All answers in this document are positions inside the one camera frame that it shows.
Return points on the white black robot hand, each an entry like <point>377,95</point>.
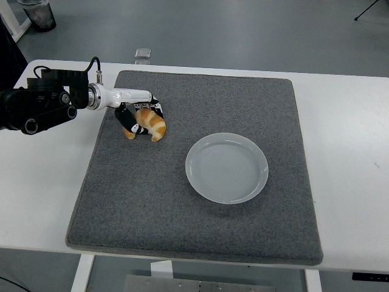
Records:
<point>127,95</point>

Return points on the golden croissant bread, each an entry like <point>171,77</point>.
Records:
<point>156,126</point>

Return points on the light grey round plate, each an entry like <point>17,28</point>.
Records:
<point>226,167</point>

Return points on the grey metal plate with screws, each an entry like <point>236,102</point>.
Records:
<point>194,286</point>

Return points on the clear floor socket cover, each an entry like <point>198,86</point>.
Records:
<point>143,53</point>

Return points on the black trash bin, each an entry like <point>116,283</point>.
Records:
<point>41,15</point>

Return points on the grey felt mat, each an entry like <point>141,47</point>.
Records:
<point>170,207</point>

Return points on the person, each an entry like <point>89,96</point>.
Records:
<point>9,61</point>

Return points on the white table leg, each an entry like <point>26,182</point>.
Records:
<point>313,281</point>
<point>81,273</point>

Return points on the black tripod leg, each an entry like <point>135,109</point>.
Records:
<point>366,10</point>

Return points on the black table control panel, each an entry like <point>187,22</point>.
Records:
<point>370,277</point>

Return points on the white desk frame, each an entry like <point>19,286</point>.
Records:
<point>18,21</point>

